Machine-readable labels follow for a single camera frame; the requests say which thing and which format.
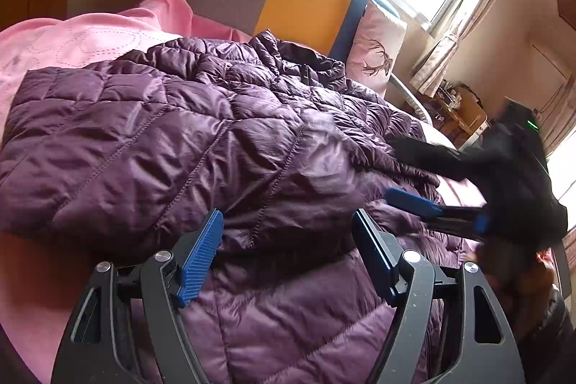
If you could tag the purple quilted down jacket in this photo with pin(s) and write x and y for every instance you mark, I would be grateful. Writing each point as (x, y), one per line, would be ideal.
(180, 150)

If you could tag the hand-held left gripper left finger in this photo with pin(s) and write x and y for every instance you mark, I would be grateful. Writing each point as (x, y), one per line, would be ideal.
(200, 258)

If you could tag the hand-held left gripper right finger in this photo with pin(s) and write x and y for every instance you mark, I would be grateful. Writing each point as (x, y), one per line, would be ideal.
(375, 251)

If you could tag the grey curved bed rail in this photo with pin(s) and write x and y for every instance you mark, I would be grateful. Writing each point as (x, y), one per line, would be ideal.
(411, 96)

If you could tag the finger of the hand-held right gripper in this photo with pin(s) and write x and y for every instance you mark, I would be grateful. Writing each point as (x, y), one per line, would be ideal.
(414, 200)
(432, 154)

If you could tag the white deer-print pillow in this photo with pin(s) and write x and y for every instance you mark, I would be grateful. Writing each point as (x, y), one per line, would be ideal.
(378, 51)

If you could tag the narrow side window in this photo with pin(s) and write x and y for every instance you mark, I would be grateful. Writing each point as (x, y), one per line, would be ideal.
(564, 181)

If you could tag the pink dotted-circle blanket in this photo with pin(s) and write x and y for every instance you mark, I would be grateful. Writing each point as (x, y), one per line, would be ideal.
(58, 46)

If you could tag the pink patterned curtain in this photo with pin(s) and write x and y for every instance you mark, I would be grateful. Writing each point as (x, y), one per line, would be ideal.
(454, 46)

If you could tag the cluttered wooden desk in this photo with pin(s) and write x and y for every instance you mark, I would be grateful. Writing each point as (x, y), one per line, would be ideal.
(463, 114)

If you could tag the person's right forearm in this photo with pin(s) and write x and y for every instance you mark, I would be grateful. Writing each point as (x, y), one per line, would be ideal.
(558, 339)

